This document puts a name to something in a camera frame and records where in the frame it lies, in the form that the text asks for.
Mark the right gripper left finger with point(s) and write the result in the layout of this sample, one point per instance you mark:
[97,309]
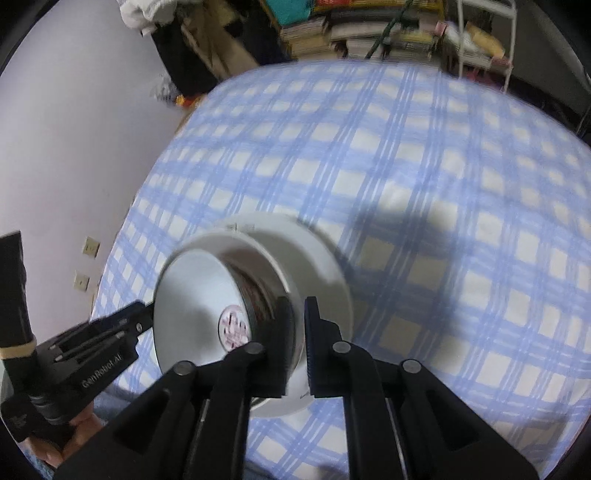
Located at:
[192,422]

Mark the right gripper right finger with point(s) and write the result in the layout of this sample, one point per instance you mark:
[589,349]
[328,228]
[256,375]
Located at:
[402,422]

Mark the small red patterned bowl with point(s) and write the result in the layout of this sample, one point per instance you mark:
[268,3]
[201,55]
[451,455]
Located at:
[205,307]

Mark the plain white bowl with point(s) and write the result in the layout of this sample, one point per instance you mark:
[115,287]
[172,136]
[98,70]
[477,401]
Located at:
[303,254]

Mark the large red patterned bowl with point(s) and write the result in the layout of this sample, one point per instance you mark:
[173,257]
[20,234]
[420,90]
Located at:
[288,324]

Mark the person's left hand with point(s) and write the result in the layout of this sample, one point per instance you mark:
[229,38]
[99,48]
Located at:
[86,424]

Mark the blue checkered tablecloth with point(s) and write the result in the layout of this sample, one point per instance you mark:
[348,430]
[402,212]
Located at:
[459,215]

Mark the plastic bag of items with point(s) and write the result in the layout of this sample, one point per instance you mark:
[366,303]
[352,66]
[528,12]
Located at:
[165,91]

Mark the white puffer jacket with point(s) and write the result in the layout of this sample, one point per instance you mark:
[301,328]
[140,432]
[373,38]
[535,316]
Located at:
[146,16]

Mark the stack of books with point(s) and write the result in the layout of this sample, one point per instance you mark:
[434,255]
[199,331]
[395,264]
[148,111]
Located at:
[308,38]

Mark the wooden bookshelf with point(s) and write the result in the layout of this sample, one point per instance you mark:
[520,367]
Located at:
[395,31]

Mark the white utility cart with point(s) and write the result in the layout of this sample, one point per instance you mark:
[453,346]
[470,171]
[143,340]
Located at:
[480,50]

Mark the teal gift bag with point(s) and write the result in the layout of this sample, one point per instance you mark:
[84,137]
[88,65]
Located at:
[289,12]

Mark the lower wall socket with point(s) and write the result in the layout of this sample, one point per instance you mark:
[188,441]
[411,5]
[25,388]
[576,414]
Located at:
[81,281]

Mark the wall socket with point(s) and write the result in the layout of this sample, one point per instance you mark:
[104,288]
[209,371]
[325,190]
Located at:
[81,281]
[91,247]

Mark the upper wall socket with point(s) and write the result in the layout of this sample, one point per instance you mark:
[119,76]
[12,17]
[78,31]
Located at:
[91,247]

